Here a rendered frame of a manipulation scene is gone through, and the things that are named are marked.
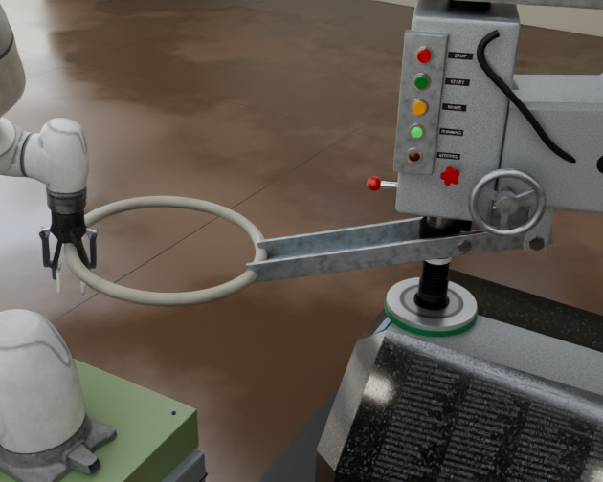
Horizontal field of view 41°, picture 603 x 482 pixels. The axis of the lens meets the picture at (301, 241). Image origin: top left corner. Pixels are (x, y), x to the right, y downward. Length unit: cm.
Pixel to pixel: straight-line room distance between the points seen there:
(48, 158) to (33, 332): 58
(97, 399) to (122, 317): 180
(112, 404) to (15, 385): 28
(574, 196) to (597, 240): 252
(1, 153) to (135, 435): 70
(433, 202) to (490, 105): 23
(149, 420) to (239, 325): 179
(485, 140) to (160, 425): 83
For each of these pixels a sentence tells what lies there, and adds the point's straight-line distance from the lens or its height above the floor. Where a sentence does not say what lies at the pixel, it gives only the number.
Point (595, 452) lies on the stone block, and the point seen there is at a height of 74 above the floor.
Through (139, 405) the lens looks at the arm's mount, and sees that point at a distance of 160.
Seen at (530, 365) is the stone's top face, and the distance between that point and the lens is 185.
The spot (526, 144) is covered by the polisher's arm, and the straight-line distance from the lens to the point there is 167.
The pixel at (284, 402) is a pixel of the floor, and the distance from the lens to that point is 295.
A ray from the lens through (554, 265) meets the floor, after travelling 395.
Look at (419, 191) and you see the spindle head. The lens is 170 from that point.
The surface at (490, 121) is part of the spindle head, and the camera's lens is 164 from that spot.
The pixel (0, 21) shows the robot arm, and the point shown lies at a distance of 145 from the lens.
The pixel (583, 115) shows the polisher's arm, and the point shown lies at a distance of 166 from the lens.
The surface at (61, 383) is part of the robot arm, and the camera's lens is 142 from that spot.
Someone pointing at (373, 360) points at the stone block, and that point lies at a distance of 189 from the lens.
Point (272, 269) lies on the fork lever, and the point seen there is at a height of 93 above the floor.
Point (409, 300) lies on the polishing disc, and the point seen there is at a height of 85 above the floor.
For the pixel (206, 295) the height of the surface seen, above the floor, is 92.
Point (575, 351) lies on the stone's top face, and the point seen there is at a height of 83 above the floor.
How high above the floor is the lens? 192
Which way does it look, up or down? 29 degrees down
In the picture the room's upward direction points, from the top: 1 degrees clockwise
